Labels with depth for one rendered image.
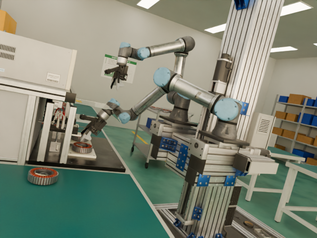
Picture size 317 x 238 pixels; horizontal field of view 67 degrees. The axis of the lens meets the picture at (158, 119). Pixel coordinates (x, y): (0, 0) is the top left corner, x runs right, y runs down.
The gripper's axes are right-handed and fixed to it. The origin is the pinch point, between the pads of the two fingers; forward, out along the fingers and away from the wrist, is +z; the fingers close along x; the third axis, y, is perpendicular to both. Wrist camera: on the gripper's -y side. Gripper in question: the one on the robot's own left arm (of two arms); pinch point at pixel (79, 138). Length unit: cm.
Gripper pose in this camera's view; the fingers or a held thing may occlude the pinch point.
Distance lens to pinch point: 170.0
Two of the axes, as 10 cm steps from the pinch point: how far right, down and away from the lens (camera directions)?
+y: 6.7, 6.3, 3.9
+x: -3.6, -1.8, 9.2
